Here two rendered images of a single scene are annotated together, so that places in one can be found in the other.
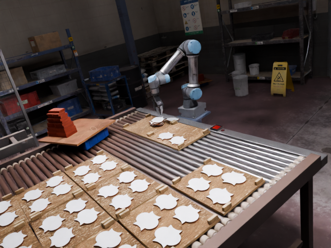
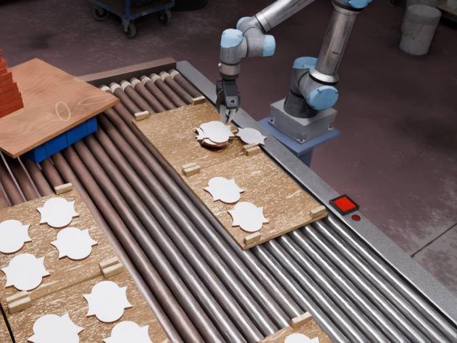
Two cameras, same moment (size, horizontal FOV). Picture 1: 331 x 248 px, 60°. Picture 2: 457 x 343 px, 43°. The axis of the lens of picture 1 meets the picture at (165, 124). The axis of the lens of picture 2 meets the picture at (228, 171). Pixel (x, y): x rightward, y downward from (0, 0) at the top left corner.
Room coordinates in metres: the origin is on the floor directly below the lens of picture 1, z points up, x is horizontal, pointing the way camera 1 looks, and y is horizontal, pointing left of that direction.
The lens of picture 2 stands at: (0.63, 0.04, 2.22)
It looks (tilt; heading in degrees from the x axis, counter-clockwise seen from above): 38 degrees down; 359
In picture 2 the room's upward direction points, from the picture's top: 5 degrees clockwise
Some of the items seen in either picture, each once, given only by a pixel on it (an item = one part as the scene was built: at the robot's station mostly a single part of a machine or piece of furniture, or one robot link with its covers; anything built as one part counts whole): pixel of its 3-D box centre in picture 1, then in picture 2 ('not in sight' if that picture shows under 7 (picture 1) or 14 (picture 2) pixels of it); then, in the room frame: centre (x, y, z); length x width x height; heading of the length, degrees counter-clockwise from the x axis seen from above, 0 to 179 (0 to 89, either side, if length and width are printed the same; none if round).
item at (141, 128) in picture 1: (149, 125); (194, 135); (2.52, 0.15, 0.93); 0.41 x 0.35 x 0.02; 35
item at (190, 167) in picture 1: (154, 152); (188, 228); (2.02, 0.13, 0.90); 1.95 x 0.05 x 0.05; 34
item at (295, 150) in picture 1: (201, 128); (309, 186); (2.31, -0.30, 0.89); 2.08 x 0.08 x 0.06; 34
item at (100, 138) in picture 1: (85, 136); (41, 120); (2.48, 0.74, 0.97); 0.31 x 0.31 x 0.10; 56
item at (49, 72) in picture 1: (48, 72); not in sight; (6.09, 2.14, 1.16); 0.60 x 0.40 x 0.15; 135
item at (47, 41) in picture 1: (45, 42); not in sight; (6.20, 2.03, 1.74); 0.50 x 0.38 x 0.32; 132
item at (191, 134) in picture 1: (178, 135); (251, 195); (2.18, -0.08, 0.93); 0.41 x 0.35 x 0.02; 34
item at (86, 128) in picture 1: (78, 130); (26, 102); (2.51, 0.80, 1.03); 0.50 x 0.50 x 0.02; 56
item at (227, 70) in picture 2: (154, 90); (228, 67); (2.50, 0.03, 1.25); 0.08 x 0.08 x 0.05
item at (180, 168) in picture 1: (149, 154); (175, 233); (1.99, 0.17, 0.90); 1.95 x 0.05 x 0.05; 34
